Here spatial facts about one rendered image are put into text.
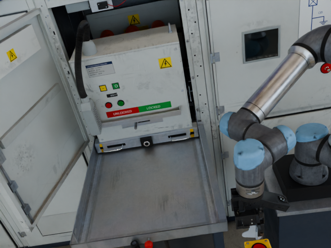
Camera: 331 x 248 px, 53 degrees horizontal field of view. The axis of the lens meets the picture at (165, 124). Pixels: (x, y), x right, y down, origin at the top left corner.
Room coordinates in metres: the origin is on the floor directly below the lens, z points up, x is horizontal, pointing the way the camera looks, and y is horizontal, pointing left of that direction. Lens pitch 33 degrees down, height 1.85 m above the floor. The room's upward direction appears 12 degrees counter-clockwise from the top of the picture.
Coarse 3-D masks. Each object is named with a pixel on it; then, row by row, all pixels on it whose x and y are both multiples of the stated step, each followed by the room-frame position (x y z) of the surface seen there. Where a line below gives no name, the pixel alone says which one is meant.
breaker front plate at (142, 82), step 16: (160, 48) 1.38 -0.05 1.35; (176, 48) 1.38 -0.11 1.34; (128, 64) 1.40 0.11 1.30; (144, 64) 1.39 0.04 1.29; (176, 64) 1.38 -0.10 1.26; (96, 80) 1.41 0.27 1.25; (112, 80) 1.41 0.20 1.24; (128, 80) 1.40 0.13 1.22; (144, 80) 1.40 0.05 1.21; (160, 80) 1.39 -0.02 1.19; (176, 80) 1.39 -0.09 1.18; (96, 96) 1.42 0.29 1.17; (128, 96) 1.41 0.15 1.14; (144, 96) 1.40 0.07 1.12; (160, 96) 1.40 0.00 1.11; (176, 96) 1.40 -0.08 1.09; (144, 112) 1.41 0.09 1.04; (160, 112) 1.41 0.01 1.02; (112, 128) 1.43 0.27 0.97; (128, 128) 1.42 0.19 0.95; (144, 128) 1.42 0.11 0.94; (160, 128) 1.41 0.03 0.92; (176, 128) 1.41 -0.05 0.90
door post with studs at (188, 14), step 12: (180, 0) 1.51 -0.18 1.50; (192, 0) 1.51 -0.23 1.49; (192, 12) 1.51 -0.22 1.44; (192, 24) 1.51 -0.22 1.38; (192, 36) 1.51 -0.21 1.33; (192, 48) 1.51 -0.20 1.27; (192, 60) 1.52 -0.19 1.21; (192, 72) 1.52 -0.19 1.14; (192, 84) 1.52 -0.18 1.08; (204, 84) 1.51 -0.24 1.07; (204, 96) 1.51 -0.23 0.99; (204, 108) 1.51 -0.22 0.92; (204, 120) 1.51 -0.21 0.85
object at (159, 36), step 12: (108, 36) 1.62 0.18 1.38; (120, 36) 1.59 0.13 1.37; (132, 36) 1.55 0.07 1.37; (144, 36) 1.52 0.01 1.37; (156, 36) 1.49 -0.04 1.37; (168, 36) 1.46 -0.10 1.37; (108, 48) 1.47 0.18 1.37; (120, 48) 1.44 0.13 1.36; (132, 48) 1.41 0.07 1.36; (144, 48) 1.39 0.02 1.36; (180, 48) 1.40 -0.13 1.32; (72, 60) 1.42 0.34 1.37
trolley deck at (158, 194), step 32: (128, 160) 1.33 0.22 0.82; (160, 160) 1.28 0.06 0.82; (192, 160) 1.23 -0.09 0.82; (96, 192) 1.15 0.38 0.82; (128, 192) 1.10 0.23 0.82; (160, 192) 1.06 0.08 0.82; (192, 192) 1.02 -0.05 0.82; (96, 224) 0.96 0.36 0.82; (128, 224) 0.92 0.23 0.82; (160, 224) 0.89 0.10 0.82; (192, 224) 0.86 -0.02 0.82; (224, 224) 0.84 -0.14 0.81
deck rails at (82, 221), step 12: (96, 156) 1.41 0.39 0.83; (204, 156) 1.16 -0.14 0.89; (96, 168) 1.32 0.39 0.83; (204, 168) 1.15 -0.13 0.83; (96, 180) 1.23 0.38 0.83; (204, 180) 1.08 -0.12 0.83; (84, 192) 1.11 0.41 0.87; (204, 192) 1.00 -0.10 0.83; (84, 204) 1.06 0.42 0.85; (84, 216) 1.01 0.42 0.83; (216, 216) 0.87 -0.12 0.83; (84, 228) 0.95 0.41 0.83; (84, 240) 0.89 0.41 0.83
